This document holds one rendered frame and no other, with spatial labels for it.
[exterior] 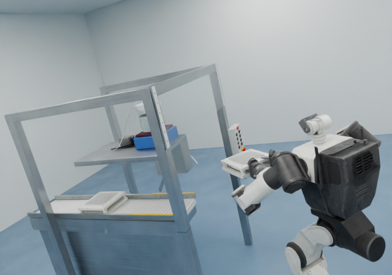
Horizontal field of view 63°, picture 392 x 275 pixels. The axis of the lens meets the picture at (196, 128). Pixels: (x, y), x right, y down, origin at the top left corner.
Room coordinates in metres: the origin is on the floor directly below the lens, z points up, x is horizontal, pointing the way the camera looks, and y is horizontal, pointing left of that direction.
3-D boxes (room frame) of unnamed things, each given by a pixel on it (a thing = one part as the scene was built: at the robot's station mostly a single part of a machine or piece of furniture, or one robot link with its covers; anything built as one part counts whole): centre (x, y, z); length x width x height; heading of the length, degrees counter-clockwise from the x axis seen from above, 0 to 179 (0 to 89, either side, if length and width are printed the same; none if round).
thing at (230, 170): (1.91, -0.27, 0.98); 0.24 x 0.24 x 0.02; 23
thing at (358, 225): (1.25, -0.55, 0.84); 0.28 x 0.13 x 0.18; 23
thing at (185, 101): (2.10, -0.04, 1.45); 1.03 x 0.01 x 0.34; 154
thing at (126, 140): (2.06, 0.45, 1.28); 0.10 x 0.07 x 0.06; 64
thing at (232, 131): (2.57, -0.31, 0.95); 0.17 x 0.06 x 0.26; 154
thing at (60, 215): (2.03, 0.82, 0.83); 1.32 x 0.02 x 0.03; 64
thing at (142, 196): (2.27, 0.70, 0.83); 1.32 x 0.02 x 0.03; 64
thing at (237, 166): (1.91, -0.27, 1.03); 0.25 x 0.24 x 0.02; 113
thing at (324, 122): (1.34, -0.52, 1.31); 0.10 x 0.07 x 0.09; 113
